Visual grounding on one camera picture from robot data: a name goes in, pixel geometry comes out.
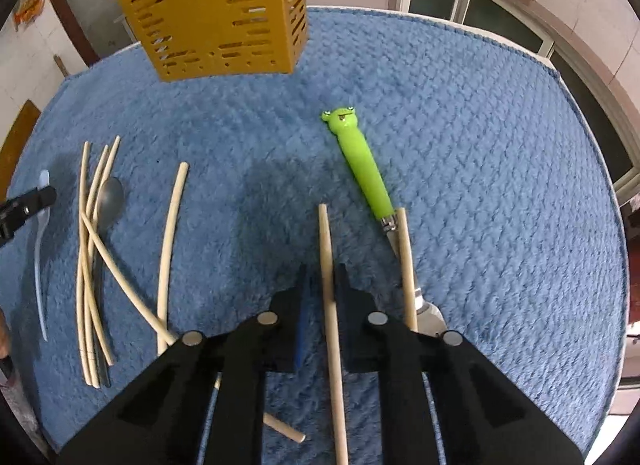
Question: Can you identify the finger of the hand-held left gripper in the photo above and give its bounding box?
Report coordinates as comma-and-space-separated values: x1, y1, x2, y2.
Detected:
0, 186, 57, 246

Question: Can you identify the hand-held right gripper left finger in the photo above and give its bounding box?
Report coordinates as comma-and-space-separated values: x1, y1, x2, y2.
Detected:
57, 263, 313, 465

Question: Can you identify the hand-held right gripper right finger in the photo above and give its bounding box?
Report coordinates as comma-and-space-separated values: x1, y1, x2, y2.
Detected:
333, 263, 584, 465

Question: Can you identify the beige wooden chopstick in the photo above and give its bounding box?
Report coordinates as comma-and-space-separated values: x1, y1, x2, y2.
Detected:
76, 141, 96, 388
156, 161, 190, 357
395, 207, 419, 333
80, 215, 307, 443
80, 145, 111, 388
318, 203, 350, 465
82, 135, 122, 366

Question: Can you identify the clear plastic spoon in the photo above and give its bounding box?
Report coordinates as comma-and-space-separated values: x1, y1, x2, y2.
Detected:
34, 170, 51, 342

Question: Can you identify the green frog handle fork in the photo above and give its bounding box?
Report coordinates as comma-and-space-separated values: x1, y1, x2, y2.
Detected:
321, 106, 447, 338

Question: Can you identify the yellow slotted cutlery holder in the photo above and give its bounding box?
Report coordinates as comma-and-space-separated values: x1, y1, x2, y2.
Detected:
114, 0, 309, 83

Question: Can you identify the blue fleece blanket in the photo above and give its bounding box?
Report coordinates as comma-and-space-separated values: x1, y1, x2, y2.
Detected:
7, 6, 628, 465

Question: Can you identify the brown door frame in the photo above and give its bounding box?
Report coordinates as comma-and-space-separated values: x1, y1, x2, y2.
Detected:
39, 0, 100, 68

